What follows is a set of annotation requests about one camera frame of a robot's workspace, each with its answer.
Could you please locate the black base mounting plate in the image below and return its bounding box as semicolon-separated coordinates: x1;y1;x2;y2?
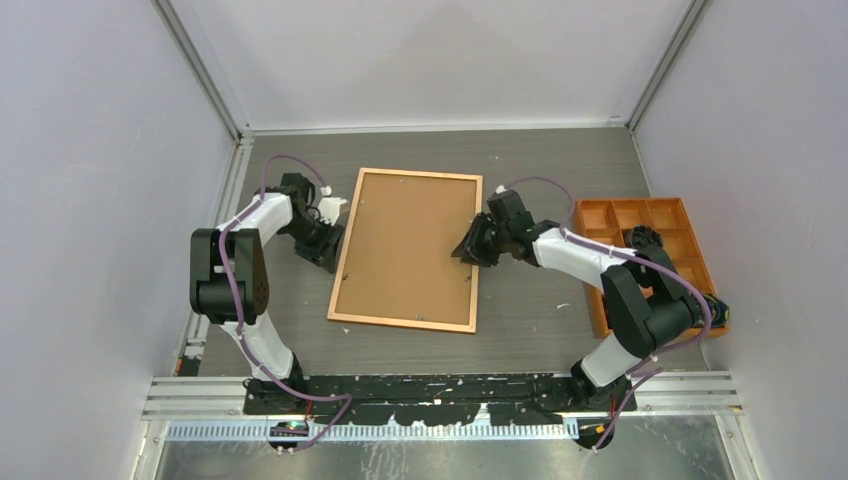
242;373;631;427

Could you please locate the aluminium rail at front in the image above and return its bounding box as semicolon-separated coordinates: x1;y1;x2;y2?
143;371;742;448

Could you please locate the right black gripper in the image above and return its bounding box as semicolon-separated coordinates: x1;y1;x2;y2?
451;213;510;269

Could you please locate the black rolled item in tray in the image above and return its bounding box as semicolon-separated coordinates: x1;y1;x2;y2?
623;225;664;250

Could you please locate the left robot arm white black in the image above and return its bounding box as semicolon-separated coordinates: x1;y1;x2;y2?
189;173;350;414

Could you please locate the orange wooden picture frame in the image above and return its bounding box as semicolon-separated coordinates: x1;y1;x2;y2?
326;166;485;335

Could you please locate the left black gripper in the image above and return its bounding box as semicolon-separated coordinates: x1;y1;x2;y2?
282;215;344;273

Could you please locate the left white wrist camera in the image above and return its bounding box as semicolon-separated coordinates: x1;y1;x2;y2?
317;186;350;225

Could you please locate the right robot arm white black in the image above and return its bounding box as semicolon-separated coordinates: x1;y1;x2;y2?
451;189;712;411

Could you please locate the blue yellow rolled item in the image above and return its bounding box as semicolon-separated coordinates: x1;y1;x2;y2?
703;293;729;329

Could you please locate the brown cardboard backing board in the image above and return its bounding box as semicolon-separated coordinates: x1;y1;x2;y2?
335;174;478;326

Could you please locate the orange wooden compartment tray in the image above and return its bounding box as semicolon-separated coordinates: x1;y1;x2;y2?
574;198;729;338

